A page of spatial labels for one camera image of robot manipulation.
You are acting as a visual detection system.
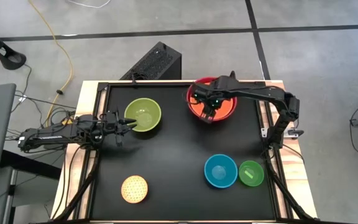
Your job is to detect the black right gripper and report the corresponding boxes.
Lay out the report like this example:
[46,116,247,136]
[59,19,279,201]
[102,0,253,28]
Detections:
[193,76,230,124]

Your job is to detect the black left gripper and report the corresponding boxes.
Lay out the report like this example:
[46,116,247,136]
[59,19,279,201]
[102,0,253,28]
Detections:
[103,108,138,148]

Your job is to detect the large red bowl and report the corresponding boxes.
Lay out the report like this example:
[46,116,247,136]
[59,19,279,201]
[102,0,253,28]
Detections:
[186,77,238,122]

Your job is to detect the lime green bowl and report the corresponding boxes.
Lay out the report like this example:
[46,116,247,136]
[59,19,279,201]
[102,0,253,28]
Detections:
[124,97,162,133]

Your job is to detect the blue bowl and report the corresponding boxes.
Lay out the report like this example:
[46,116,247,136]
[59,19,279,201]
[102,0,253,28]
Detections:
[203,154,239,189]

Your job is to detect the orange bowl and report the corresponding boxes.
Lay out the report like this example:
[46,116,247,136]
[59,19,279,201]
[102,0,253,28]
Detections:
[121,175,149,204]

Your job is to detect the small green bowl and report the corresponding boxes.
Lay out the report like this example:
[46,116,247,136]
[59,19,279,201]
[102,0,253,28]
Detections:
[238,160,265,187]

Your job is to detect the black table mat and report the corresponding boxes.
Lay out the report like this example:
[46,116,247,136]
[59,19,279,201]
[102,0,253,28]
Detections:
[90,84,276,221]

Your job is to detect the black computer tower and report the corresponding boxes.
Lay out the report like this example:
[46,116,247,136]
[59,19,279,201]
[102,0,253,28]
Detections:
[119,41,182,81]

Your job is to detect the black floor beam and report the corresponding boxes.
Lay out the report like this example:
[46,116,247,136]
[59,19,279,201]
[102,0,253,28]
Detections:
[0,149,63,180]

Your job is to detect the black stand foot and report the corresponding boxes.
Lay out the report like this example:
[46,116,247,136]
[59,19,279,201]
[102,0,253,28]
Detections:
[0,21,27,71]

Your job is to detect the yellow cable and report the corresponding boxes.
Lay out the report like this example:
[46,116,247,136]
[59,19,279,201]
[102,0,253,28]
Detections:
[28,0,75,127]

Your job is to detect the white cable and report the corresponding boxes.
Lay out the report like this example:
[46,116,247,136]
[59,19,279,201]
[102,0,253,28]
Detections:
[65,0,112,9]

